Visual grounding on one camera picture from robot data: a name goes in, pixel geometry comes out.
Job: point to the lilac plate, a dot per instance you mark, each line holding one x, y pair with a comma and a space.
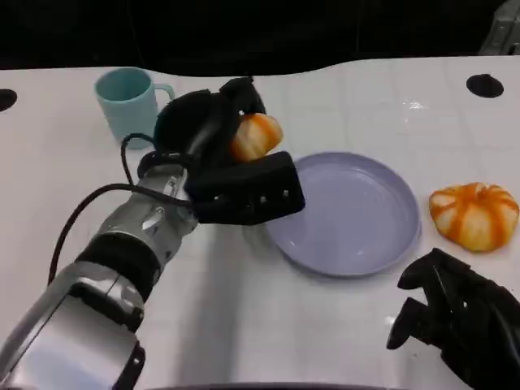
357, 219

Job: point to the orange and white bread roll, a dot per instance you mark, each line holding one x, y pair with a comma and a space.
260, 134
473, 219

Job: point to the grey machine frame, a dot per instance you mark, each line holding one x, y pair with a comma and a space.
503, 30

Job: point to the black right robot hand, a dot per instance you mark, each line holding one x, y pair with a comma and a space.
475, 317

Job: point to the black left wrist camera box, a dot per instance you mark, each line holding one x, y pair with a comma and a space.
248, 191

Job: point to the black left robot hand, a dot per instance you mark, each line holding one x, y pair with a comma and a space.
191, 122

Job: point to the pale green mug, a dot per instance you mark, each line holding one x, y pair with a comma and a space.
122, 113

